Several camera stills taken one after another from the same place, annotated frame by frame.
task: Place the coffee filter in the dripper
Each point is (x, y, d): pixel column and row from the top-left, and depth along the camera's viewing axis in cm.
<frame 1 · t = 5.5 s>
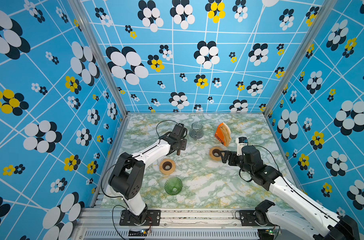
left hand: (182, 142, 92), fingers open
right hand: (227, 152, 80), fingers open
wooden ring dripper holder: (167, 166, 93), on the table
wooden ring holder: (211, 156, 95), point 2 cm above the table
green glass dripper: (173, 186, 85), point 2 cm above the table
orange coffee filter pack: (223, 133, 98), point 10 cm above the table

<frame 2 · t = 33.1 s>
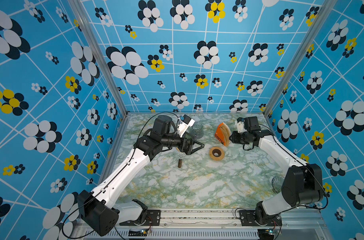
left hand: (199, 141, 66), fingers open
right hand: (232, 137, 90), fingers closed
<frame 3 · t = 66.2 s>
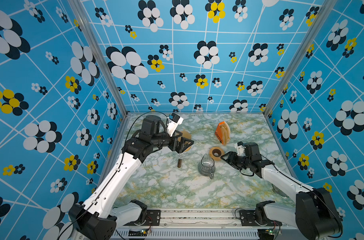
left hand: (187, 137, 67), fingers open
right hand: (224, 159, 87), fingers open
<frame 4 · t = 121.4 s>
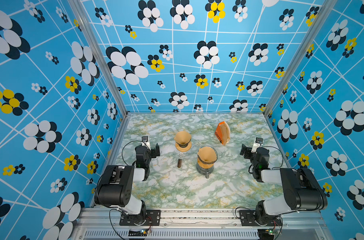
left hand: (150, 143, 94), fingers open
right hand: (252, 145, 93), fingers open
wooden ring holder: (204, 165, 82), point 11 cm above the table
